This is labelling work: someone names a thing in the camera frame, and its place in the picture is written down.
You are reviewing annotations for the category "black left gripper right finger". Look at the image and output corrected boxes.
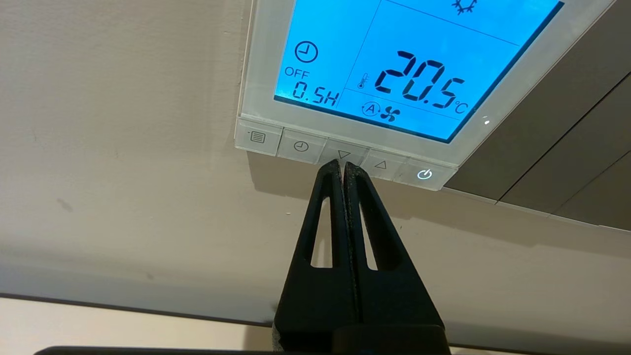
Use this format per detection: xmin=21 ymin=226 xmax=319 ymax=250
xmin=344 ymin=161 xmax=445 ymax=327

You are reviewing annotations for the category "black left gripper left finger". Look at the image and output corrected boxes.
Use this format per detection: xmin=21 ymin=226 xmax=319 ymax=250
xmin=272 ymin=159 xmax=358 ymax=354

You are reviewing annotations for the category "white thermostat with blue screen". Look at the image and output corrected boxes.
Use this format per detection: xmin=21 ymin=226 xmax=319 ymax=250
xmin=234 ymin=0 xmax=617 ymax=192

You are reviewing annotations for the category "white sideboard cabinet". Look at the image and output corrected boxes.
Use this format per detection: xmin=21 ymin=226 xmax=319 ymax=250
xmin=0 ymin=295 xmax=498 ymax=355

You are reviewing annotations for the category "grey three-rocker switch plate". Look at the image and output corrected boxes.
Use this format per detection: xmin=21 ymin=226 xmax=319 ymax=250
xmin=443 ymin=0 xmax=631 ymax=232

